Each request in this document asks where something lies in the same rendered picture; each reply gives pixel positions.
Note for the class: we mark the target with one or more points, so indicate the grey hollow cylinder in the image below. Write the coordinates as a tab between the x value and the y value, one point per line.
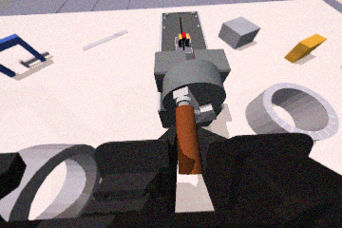
81	180
312	114

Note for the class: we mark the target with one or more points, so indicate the brown-yellow box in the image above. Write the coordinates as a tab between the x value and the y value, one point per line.
304	48

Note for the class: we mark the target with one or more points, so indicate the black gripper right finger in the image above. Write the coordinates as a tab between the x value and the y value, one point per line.
222	159

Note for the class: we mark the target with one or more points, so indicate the grey flat bar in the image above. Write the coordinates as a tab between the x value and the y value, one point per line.
105	40

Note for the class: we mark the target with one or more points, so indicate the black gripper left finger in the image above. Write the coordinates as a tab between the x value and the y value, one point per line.
143	156

